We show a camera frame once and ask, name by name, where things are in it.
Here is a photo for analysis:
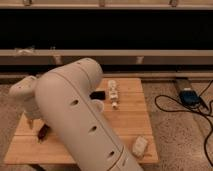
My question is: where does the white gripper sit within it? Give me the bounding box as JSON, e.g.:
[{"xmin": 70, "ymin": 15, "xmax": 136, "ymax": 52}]
[{"xmin": 24, "ymin": 100, "xmax": 47, "ymax": 129}]

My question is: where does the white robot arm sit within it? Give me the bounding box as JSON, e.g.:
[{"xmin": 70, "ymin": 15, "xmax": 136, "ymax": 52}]
[{"xmin": 9, "ymin": 58, "xmax": 143, "ymax": 171}]

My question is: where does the white sponge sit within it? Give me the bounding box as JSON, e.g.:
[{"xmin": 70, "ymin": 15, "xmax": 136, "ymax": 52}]
[{"xmin": 132, "ymin": 136, "xmax": 148, "ymax": 158}]

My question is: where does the white paper cup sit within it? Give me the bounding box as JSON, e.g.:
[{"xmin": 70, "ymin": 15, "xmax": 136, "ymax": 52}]
[{"xmin": 92, "ymin": 99, "xmax": 104, "ymax": 113}]

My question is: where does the black rectangular block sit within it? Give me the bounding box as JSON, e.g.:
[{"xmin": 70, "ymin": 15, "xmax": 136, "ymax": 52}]
[{"xmin": 90, "ymin": 91, "xmax": 106, "ymax": 100}]

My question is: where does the white plastic bottle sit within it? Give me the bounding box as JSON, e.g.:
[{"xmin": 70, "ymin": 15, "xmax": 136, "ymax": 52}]
[{"xmin": 108, "ymin": 80, "xmax": 119, "ymax": 109}]

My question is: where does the wooden table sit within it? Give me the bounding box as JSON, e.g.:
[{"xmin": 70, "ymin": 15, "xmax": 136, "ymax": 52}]
[{"xmin": 4, "ymin": 78, "xmax": 159, "ymax": 165}]

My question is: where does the blue power adapter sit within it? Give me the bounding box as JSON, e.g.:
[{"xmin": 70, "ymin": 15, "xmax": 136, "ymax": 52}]
[{"xmin": 179, "ymin": 89, "xmax": 200, "ymax": 106}]

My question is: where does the long grey rail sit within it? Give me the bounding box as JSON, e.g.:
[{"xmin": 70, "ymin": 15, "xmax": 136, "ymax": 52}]
[{"xmin": 0, "ymin": 49, "xmax": 213, "ymax": 66}]

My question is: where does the black cable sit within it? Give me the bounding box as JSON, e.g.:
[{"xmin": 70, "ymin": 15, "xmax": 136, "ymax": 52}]
[{"xmin": 154, "ymin": 79, "xmax": 213, "ymax": 168}]

